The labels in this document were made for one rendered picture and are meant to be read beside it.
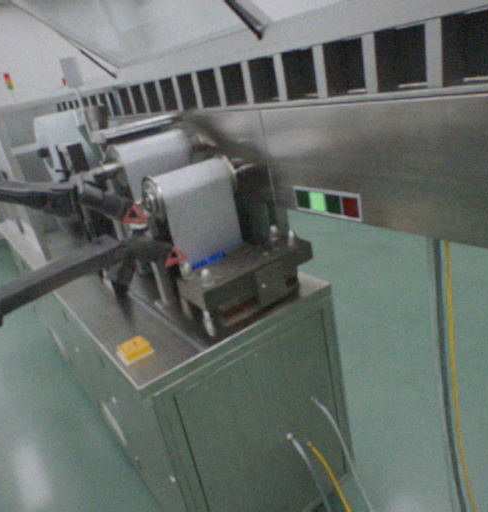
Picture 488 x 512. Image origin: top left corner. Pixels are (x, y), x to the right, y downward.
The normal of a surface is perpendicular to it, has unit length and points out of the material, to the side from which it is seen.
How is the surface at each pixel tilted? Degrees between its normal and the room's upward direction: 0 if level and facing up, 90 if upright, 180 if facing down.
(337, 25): 90
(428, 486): 0
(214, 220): 90
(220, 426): 90
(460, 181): 90
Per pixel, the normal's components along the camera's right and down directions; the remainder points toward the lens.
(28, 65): 0.56, 0.21
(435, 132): -0.80, 0.36
